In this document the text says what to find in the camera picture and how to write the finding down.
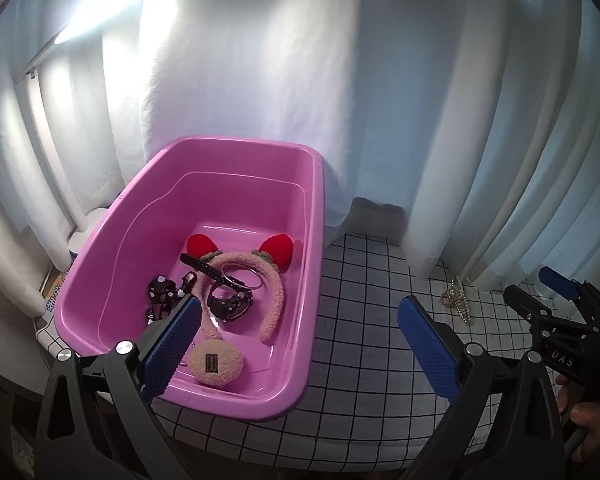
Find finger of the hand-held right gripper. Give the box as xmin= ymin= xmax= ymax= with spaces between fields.
xmin=538 ymin=266 xmax=600 ymax=321
xmin=503 ymin=285 xmax=588 ymax=343

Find pink fuzzy headband red ears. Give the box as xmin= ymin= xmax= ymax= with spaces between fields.
xmin=186 ymin=232 xmax=298 ymax=346

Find black studded wrist strap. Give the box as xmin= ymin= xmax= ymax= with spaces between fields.
xmin=180 ymin=253 xmax=244 ymax=319

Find black flowered choker with ring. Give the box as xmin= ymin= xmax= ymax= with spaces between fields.
xmin=146 ymin=270 xmax=199 ymax=323

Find pink plastic tub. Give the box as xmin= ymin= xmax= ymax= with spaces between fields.
xmin=54 ymin=135 xmax=326 ymax=422

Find large silver bangle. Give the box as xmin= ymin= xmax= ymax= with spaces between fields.
xmin=219 ymin=262 xmax=267 ymax=292

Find beige fuzzy pom-pom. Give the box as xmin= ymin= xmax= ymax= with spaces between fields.
xmin=187 ymin=338 xmax=244 ymax=387

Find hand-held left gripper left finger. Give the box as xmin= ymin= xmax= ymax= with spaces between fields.
xmin=34 ymin=294 xmax=204 ymax=480

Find white curtain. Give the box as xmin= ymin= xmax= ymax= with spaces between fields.
xmin=0 ymin=0 xmax=600 ymax=321

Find gold hair claw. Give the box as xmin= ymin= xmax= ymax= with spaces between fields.
xmin=440 ymin=275 xmax=473 ymax=326

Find patterned small packet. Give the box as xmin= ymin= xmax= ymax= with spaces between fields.
xmin=42 ymin=270 xmax=73 ymax=323

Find white black checked bed sheet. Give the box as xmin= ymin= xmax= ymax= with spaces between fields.
xmin=35 ymin=232 xmax=600 ymax=471

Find person's right hand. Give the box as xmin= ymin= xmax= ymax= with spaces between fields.
xmin=555 ymin=375 xmax=600 ymax=466

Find white container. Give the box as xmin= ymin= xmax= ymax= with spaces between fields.
xmin=69 ymin=207 xmax=108 ymax=261

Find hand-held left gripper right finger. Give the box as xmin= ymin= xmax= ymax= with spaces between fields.
xmin=397 ymin=295 xmax=566 ymax=480

